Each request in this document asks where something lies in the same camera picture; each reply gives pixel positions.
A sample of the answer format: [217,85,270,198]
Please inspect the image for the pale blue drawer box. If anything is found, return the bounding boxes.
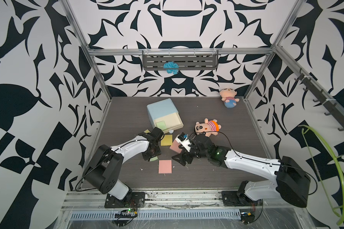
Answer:
[147,98,183,134]

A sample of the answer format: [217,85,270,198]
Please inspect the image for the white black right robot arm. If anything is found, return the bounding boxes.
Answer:
[172,133,311,208]

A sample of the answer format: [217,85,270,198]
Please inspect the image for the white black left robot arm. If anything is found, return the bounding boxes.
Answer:
[83,127,164,202]

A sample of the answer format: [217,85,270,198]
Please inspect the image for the pink sticky note pad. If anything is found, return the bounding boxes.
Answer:
[170,140,182,154]
[158,160,172,174]

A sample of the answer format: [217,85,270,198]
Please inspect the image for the plush pig doll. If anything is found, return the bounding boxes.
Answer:
[194,118,222,137]

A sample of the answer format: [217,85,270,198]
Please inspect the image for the plush boy doll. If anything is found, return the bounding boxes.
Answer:
[219,88,240,108]

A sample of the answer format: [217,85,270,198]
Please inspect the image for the teal crumpled object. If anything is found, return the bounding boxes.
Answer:
[163,62,179,75]

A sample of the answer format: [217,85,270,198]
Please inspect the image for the small circuit board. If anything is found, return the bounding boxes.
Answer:
[114,209,138,219]

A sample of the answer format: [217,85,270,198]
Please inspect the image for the small black connector box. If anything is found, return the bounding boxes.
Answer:
[240,212,256,225]

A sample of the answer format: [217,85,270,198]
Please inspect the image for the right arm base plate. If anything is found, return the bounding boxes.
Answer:
[221,191,262,207]

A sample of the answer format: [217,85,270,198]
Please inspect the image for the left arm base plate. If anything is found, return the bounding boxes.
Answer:
[104,191,146,209]

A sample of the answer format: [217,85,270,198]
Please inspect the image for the white slotted cable duct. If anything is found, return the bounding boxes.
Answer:
[70,209,241,221]

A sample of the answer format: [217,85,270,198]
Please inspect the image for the grey wall shelf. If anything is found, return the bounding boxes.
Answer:
[142,49,218,71]

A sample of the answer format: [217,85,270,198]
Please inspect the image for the black hook rail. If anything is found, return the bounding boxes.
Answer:
[295,68,344,132]

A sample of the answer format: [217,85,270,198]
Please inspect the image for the green curved hose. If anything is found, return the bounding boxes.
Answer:
[298,124,344,226]

